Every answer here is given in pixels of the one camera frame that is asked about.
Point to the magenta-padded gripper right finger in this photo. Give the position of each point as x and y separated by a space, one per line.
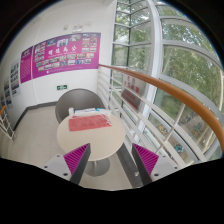
151 166

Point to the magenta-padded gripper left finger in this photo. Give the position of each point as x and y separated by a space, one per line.
71 165

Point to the red towel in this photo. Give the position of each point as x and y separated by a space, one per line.
78 123

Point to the round beige table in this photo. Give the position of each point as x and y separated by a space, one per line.
104 142

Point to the white metal railing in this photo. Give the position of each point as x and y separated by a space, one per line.
157 124

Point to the white packet on table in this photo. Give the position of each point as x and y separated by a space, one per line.
89 110

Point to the red sign behind railing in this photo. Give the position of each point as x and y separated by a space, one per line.
131 98

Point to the grey shell chair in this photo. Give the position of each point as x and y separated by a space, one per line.
77 99

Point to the green exit sign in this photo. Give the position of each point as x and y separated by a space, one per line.
62 87

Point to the orange wooden handrail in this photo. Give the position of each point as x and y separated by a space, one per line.
182 96

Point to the photo board on wall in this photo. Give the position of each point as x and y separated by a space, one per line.
14 79

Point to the large magenta wall poster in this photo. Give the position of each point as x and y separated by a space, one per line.
66 53

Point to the small magenta wall poster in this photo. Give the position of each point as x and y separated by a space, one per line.
25 65

